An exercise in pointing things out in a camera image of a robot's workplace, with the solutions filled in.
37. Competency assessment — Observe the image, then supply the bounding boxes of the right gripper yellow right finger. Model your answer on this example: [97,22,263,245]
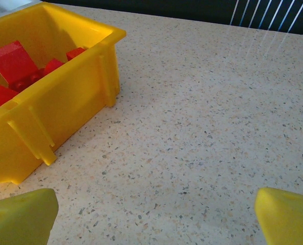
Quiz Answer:
[254,186,303,245]

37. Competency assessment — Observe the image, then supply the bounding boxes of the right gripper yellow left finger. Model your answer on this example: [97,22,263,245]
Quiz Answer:
[0,188,60,245]

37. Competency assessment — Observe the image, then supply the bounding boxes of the yellow plastic bin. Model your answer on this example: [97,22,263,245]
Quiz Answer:
[0,2,127,185]

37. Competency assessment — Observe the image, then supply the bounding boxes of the white plastic bin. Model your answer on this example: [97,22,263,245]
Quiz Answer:
[0,0,44,21]

